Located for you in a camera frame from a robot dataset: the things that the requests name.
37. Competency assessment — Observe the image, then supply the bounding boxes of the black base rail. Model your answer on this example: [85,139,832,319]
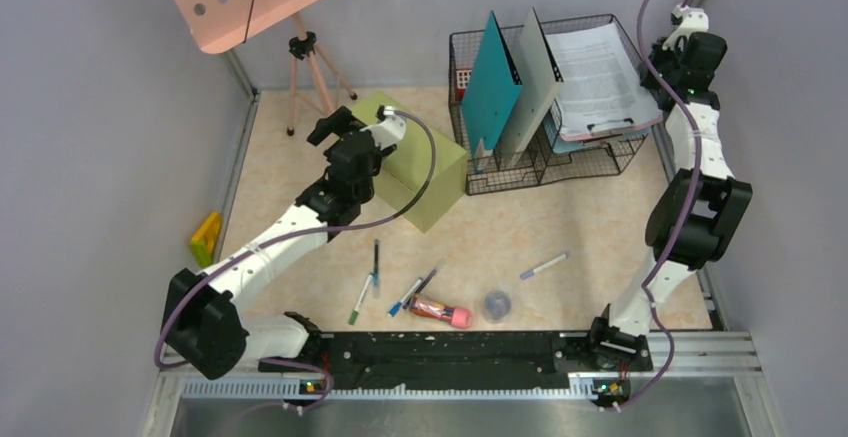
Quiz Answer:
[296,331,654,391]

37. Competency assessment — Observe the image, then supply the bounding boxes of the green capped marker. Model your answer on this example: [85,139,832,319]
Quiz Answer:
[347,273,374,326]

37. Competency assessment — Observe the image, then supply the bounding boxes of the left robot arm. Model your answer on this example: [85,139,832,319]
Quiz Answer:
[154,105,408,380]

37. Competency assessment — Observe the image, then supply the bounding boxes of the light blue clipboard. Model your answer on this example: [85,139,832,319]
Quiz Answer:
[543,105,651,154]

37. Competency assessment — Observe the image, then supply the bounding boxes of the white blue marker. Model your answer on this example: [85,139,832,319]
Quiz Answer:
[519,253,569,280]

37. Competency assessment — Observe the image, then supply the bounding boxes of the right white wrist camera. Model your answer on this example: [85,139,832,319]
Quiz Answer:
[662,4,709,50]

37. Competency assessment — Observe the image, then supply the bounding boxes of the teal folder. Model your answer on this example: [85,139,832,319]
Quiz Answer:
[461,11,522,159]

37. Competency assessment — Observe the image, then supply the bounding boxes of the green rectangular box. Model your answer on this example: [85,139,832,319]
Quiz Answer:
[375,121,468,233]

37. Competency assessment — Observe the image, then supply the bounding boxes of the blue capped marker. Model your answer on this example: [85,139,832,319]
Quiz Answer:
[388,277,424,317]

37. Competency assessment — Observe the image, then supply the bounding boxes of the pink capped pencil tube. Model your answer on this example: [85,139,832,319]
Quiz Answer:
[409,294,472,329]

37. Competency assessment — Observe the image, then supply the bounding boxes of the red calculator cube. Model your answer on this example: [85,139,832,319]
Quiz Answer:
[454,68,472,99]

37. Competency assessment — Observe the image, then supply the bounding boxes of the black pen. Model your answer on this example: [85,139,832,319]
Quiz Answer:
[372,239,380,298]

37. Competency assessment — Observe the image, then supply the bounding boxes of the printed paper clipboard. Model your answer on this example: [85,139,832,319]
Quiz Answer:
[546,23,663,142]

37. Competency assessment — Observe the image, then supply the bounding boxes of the grey white folder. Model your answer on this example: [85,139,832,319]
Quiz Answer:
[499,7,564,160]

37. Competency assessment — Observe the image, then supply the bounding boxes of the black wire desk organizer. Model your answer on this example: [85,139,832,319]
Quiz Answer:
[448,14,649,195]

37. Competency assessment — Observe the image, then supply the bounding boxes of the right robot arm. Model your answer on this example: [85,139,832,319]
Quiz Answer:
[586,31,753,369]

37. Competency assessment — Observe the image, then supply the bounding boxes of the yellow green block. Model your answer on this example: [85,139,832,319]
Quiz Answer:
[188,212,222,268]

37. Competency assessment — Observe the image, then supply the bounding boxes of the clear round container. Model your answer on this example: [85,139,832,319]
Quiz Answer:
[482,290,512,323]

